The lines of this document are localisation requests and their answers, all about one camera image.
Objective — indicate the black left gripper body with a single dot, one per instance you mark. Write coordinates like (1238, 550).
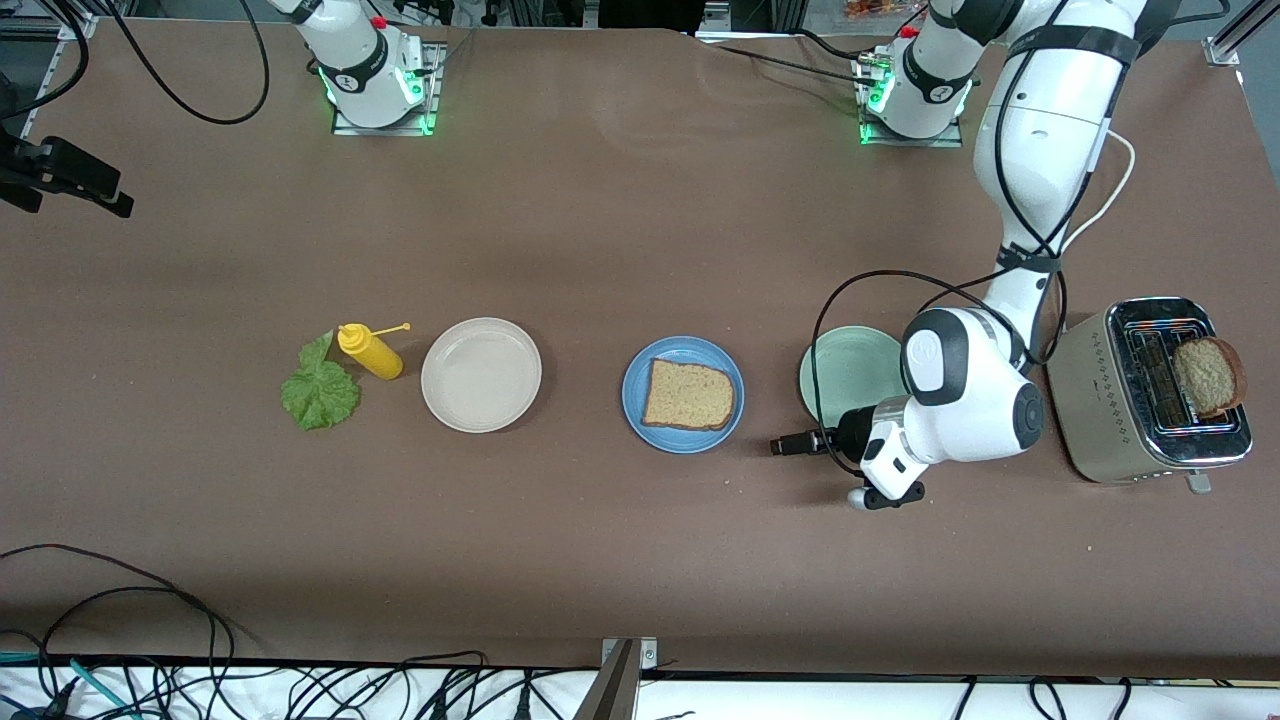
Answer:
(849, 434)

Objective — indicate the brown bread slice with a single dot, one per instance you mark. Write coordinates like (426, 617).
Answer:
(688, 395)
(1210, 378)

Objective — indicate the green lettuce leaf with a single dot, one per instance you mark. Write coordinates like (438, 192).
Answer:
(320, 395)

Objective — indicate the yellow mustard squeeze bottle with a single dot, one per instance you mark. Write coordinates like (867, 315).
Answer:
(375, 355)

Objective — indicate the pale green plate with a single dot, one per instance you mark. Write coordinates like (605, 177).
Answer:
(855, 372)

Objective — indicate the blue plate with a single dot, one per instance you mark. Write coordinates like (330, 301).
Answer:
(683, 445)

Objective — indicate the beige plate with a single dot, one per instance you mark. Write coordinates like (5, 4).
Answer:
(480, 375)

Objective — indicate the beige chrome toaster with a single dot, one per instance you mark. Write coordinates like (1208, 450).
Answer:
(1095, 400)

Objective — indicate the orange snack packet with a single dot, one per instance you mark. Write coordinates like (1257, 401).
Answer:
(870, 8)

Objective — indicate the aluminium frame profile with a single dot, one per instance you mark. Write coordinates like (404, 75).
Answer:
(75, 28)
(1222, 52)

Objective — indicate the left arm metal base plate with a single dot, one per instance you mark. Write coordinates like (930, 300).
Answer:
(900, 142)

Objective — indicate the metal frame bracket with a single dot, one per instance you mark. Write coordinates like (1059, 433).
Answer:
(615, 690)

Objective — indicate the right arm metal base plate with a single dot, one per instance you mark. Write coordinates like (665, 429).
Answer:
(436, 90)

